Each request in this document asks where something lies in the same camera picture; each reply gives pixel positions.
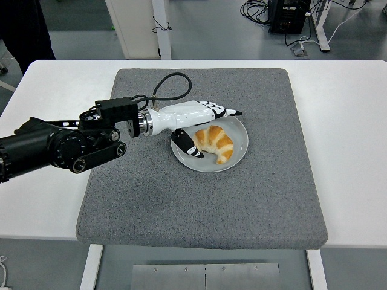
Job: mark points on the grey floor socket box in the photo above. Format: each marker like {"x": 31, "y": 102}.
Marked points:
{"x": 299, "y": 49}

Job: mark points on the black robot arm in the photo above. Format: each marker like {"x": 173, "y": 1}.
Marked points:
{"x": 33, "y": 145}

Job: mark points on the white table leg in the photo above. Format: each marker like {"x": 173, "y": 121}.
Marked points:
{"x": 317, "y": 272}
{"x": 90, "y": 269}

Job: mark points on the white desk leg with foot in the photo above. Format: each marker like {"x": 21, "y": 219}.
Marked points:
{"x": 322, "y": 27}

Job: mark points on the golden croissant bread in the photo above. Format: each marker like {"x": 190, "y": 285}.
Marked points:
{"x": 217, "y": 142}

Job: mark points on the grey metal plate with screws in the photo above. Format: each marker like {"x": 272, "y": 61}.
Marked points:
{"x": 205, "y": 278}

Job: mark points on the beige cabinet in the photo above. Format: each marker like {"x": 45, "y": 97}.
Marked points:
{"x": 133, "y": 27}

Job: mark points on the person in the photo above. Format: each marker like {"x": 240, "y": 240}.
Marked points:
{"x": 27, "y": 30}

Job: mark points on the grey felt mat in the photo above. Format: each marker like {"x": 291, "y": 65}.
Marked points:
{"x": 196, "y": 205}

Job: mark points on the black computer tower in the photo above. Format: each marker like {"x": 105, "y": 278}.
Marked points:
{"x": 290, "y": 15}

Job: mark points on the white upright post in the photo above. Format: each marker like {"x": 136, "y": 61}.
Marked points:
{"x": 163, "y": 45}

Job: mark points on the white and black hand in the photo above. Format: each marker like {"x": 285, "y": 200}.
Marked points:
{"x": 181, "y": 114}

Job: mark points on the pale grey round plate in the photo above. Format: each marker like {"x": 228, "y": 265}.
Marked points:
{"x": 239, "y": 142}

